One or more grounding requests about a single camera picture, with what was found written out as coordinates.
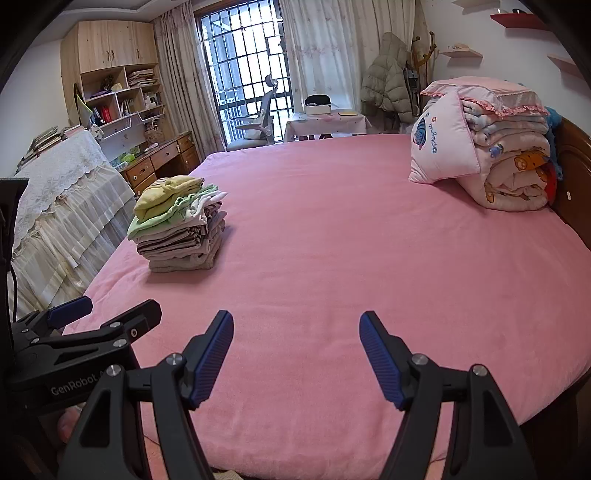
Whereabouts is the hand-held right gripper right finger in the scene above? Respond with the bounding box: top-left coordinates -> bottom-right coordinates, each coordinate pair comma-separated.
359,311 -> 540,480

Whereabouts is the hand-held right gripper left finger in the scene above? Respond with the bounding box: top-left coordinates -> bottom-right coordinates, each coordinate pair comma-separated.
56,310 -> 235,480

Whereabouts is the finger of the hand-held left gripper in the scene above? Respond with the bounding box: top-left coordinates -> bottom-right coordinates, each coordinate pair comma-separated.
99,299 -> 162,347
34,296 -> 93,329

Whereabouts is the yellow knit cardigan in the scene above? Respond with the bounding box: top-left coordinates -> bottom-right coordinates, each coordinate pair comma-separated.
134,175 -> 205,222

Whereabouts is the stack of folded clothes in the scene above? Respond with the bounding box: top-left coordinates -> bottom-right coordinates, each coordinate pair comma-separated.
127,184 -> 229,274

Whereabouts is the black flat panel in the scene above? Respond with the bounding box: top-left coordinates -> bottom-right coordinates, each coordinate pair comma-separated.
0,178 -> 29,261

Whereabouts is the pink bed blanket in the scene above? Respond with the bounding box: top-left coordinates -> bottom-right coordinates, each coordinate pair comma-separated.
62,134 -> 591,480

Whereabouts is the wooden desk with drawers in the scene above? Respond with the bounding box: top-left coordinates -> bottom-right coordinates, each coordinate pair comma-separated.
115,130 -> 200,197

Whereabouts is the pile of books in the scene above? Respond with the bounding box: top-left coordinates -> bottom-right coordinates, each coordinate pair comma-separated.
16,124 -> 84,174

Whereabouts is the pink embroidered pillow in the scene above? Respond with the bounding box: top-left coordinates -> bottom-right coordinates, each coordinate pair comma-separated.
408,90 -> 483,185

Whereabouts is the folded cartoon print quilt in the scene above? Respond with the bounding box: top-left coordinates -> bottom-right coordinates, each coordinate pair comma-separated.
457,99 -> 557,212

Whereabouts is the grey office chair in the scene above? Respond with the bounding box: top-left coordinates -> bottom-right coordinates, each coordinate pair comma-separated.
226,74 -> 280,152

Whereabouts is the small table with tablecloth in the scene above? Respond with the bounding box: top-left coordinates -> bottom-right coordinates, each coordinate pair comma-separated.
283,111 -> 372,141

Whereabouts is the beige patterned curtain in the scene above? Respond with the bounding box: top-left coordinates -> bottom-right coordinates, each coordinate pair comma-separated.
152,0 -> 227,155

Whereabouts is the white storage box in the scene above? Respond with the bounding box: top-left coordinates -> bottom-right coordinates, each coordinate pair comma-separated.
303,95 -> 332,116

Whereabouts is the dark wooden headboard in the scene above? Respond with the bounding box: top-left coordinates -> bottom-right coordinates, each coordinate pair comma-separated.
549,116 -> 591,250

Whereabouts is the grey puffer jacket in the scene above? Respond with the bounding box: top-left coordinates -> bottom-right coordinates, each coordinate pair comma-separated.
360,31 -> 419,123

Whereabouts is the barred window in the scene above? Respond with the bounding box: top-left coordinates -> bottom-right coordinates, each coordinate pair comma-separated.
194,0 -> 296,151

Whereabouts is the pink ruffled pillow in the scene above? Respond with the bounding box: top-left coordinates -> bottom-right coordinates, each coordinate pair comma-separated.
420,78 -> 544,118

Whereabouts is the blue plush toy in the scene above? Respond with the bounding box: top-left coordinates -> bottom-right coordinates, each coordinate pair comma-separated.
545,107 -> 565,181

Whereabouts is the wooden coat rack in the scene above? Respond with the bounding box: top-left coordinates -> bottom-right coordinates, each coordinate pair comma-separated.
406,31 -> 437,116

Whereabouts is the white sheer curtain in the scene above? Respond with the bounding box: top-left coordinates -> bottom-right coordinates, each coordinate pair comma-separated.
279,0 -> 428,109

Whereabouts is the dark cable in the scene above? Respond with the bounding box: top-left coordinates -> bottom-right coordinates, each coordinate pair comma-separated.
7,256 -> 21,324

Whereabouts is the small light wood wall shelf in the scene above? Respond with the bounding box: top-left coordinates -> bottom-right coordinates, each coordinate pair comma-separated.
438,44 -> 483,60

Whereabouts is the pink wood wall shelf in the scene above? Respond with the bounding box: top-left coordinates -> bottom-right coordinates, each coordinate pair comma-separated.
547,53 -> 585,79

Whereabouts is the red wall shelf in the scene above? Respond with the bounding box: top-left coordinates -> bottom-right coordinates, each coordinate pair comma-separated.
489,13 -> 550,32

